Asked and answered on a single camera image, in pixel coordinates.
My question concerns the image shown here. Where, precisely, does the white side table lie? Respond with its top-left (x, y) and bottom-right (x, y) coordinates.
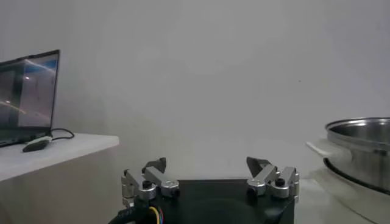
top-left (0, 133), bottom-right (120, 183)

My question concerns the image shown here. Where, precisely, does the black cable and device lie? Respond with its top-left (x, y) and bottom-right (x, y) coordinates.
top-left (0, 49), bottom-right (61, 149)

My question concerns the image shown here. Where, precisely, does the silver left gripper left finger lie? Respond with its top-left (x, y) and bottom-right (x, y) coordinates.
top-left (121, 157), bottom-right (181, 208)

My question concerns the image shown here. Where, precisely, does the yellow red blue wire bundle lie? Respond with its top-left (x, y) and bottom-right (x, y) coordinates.
top-left (148, 206), bottom-right (165, 224)

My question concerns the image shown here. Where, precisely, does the black laptop cable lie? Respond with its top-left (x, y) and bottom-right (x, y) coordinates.
top-left (48, 127), bottom-right (76, 142)

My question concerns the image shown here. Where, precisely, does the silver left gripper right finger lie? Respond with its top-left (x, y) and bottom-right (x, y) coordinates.
top-left (246, 156), bottom-right (300, 203)

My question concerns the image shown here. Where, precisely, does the black and white adapter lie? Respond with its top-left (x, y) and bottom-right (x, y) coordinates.
top-left (22, 136), bottom-right (53, 153)

